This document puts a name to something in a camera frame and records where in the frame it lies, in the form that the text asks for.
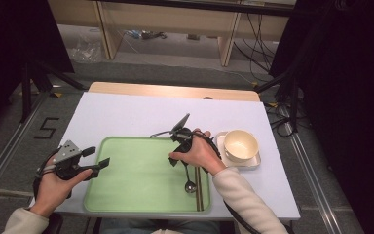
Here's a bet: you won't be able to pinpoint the metal spoon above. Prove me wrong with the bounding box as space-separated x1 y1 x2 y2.
182 161 198 195

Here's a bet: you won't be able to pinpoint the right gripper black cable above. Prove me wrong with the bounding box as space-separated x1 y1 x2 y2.
149 129 256 234

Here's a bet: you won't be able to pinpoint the black chair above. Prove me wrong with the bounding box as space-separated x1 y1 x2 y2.
43 212 65 234

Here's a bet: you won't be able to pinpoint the cream bowl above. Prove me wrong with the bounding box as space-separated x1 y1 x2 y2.
223 129 260 163

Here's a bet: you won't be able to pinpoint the black stand legs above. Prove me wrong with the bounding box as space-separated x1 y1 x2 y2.
254 69 301 134
19 59 88 124

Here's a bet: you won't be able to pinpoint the green tray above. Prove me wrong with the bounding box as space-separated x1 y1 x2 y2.
83 136 212 215

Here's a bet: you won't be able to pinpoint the black curtain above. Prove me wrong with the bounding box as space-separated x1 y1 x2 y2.
268 0 374 234
0 0 75 145

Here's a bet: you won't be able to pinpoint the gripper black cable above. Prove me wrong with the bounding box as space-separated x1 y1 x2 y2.
149 129 256 234
32 146 74 201

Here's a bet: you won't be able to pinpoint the wooden desk frame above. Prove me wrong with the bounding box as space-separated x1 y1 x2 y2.
46 0 297 68

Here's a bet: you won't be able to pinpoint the power strip on floor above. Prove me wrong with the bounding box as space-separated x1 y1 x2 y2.
126 29 168 41

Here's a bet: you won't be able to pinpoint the white table mat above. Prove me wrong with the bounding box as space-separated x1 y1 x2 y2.
28 92 301 222

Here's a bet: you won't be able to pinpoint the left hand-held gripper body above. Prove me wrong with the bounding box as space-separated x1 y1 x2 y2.
36 139 94 181

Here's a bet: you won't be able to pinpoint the person's left hand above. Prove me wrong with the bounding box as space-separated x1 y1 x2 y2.
29 155 94 218

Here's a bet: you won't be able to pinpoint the brown chopstick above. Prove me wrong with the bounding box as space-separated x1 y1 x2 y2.
198 167 206 212
194 166 201 212

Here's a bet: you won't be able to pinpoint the bundle of floor cables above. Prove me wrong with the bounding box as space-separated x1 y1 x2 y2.
233 13 276 83

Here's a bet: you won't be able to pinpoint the wooden table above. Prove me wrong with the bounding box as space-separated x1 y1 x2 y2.
87 81 261 102

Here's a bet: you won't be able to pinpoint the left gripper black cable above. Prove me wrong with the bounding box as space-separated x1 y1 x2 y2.
32 146 74 201

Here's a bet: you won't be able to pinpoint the clear plastic bag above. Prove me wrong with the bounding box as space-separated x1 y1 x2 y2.
68 32 104 63

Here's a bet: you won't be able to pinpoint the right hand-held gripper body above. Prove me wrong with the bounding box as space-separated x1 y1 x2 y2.
169 113 196 154

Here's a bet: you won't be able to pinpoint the metal floor rail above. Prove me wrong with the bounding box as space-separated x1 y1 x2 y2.
277 106 347 234
0 91 53 200

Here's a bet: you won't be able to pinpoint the person's right hand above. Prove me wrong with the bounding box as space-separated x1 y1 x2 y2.
168 128 228 177

